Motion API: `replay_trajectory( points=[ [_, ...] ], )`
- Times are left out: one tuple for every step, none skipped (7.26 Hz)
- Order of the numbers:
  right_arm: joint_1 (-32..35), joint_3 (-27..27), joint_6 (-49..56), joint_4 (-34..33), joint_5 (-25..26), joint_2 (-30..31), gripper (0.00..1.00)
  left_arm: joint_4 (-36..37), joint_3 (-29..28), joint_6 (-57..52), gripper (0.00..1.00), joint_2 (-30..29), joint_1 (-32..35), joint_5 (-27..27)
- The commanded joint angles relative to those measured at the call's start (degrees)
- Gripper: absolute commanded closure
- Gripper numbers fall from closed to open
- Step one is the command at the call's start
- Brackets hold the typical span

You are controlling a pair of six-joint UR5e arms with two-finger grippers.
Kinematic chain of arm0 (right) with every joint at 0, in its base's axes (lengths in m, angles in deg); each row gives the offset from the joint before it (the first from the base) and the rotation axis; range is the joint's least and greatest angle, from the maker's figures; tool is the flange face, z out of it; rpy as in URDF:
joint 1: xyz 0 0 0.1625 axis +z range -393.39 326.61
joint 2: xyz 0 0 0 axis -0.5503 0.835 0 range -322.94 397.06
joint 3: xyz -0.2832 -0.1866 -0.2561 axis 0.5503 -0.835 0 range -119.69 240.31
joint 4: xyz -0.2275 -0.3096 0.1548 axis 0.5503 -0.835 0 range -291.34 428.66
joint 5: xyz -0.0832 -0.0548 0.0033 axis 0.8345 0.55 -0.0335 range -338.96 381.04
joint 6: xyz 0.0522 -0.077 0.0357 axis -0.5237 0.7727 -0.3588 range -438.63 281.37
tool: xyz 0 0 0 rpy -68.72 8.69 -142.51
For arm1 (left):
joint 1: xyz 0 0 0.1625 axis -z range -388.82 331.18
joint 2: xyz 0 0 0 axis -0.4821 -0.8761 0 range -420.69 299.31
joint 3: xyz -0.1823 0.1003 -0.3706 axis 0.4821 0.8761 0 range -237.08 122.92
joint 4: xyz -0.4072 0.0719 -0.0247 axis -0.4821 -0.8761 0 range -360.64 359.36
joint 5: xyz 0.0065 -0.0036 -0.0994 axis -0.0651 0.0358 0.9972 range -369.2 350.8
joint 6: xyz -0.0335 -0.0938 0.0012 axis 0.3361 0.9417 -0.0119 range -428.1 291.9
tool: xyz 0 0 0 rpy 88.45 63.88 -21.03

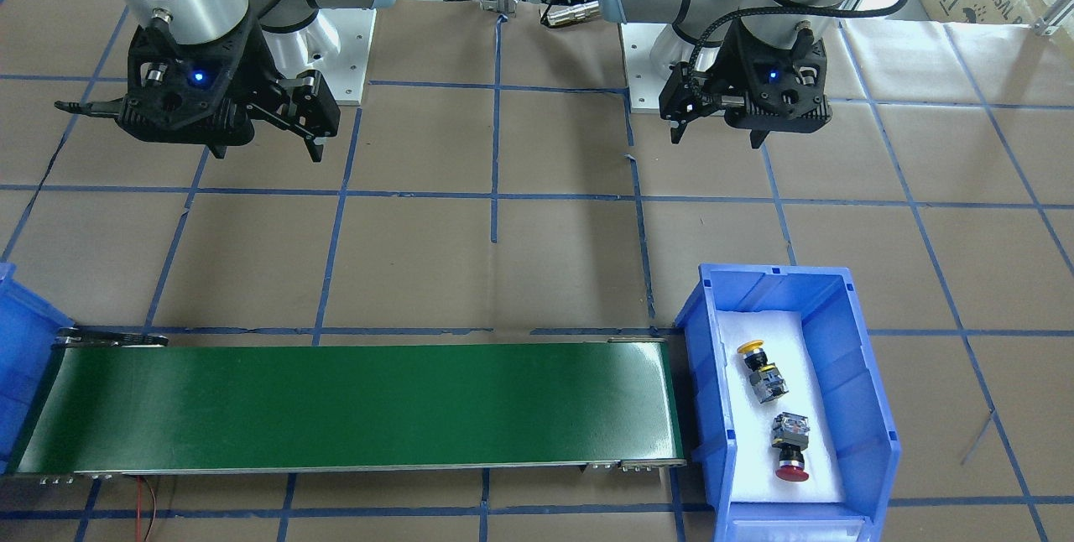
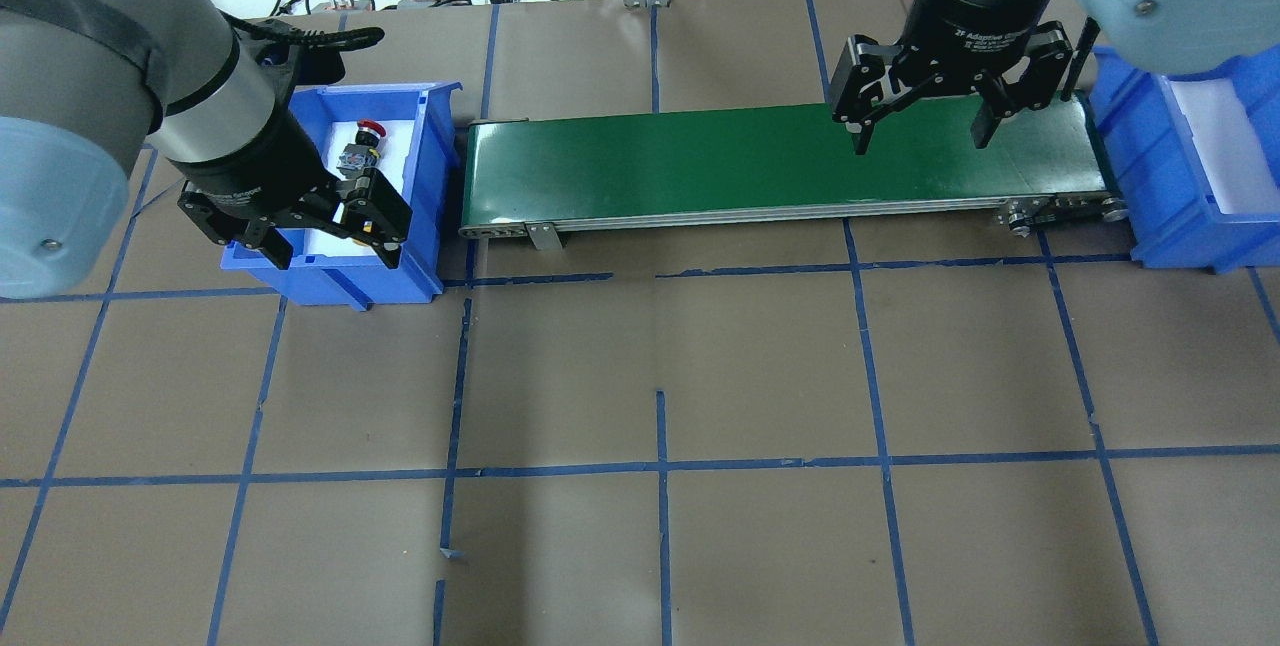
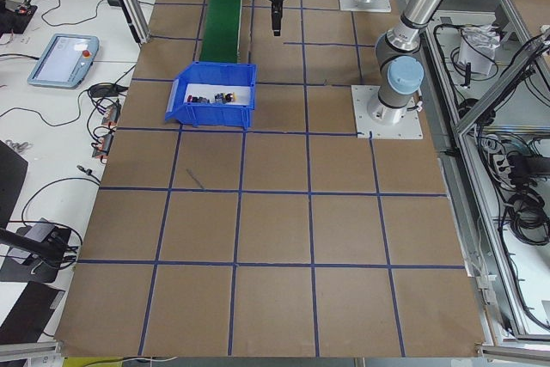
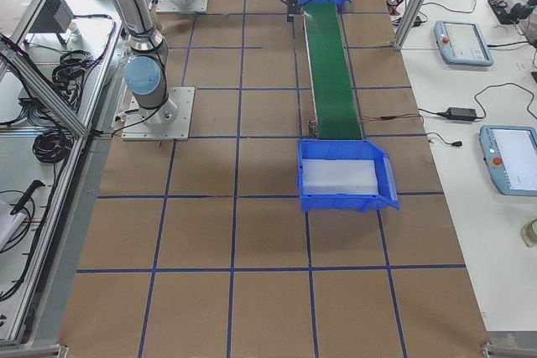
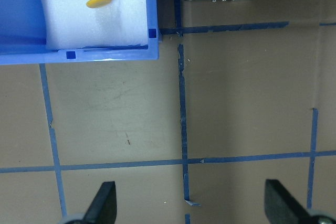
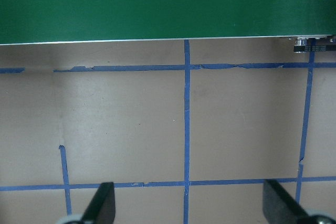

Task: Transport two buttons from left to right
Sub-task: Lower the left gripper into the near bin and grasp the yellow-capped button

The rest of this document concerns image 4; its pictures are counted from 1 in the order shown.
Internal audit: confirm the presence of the black power adapter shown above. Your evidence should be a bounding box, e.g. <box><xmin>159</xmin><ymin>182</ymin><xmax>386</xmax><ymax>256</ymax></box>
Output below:
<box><xmin>437</xmin><ymin>106</ymin><xmax>478</xmax><ymax>122</ymax></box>

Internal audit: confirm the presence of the green conveyor belt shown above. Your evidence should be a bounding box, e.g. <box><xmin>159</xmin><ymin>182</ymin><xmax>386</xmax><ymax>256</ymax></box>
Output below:
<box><xmin>303</xmin><ymin>2</ymin><xmax>362</xmax><ymax>140</ymax></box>

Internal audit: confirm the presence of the teach pendant far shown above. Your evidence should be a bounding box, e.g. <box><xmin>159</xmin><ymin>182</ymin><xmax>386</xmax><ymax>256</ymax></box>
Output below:
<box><xmin>434</xmin><ymin>20</ymin><xmax>494</xmax><ymax>67</ymax></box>

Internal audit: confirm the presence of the white foam pad right bin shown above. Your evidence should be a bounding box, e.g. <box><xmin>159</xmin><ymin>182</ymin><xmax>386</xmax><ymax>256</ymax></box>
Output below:
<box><xmin>302</xmin><ymin>159</ymin><xmax>378</xmax><ymax>195</ymax></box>

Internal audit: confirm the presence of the teach pendant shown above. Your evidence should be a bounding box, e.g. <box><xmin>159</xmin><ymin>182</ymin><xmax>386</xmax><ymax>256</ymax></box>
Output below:
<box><xmin>434</xmin><ymin>20</ymin><xmax>494</xmax><ymax>67</ymax></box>
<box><xmin>479</xmin><ymin>125</ymin><xmax>536</xmax><ymax>197</ymax></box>

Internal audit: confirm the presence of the teach pendant near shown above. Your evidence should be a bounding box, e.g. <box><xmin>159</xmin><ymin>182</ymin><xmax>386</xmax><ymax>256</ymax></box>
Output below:
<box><xmin>479</xmin><ymin>125</ymin><xmax>536</xmax><ymax>197</ymax></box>

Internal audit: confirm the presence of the blue bin right side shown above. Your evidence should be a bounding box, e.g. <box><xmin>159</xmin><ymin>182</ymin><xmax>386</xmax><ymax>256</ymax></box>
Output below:
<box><xmin>297</xmin><ymin>139</ymin><xmax>399</xmax><ymax>212</ymax></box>

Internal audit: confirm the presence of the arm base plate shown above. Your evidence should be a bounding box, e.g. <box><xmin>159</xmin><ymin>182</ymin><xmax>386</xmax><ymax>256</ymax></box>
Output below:
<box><xmin>121</xmin><ymin>87</ymin><xmax>196</xmax><ymax>141</ymax></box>
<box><xmin>155</xmin><ymin>0</ymin><xmax>209</xmax><ymax>14</ymax></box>

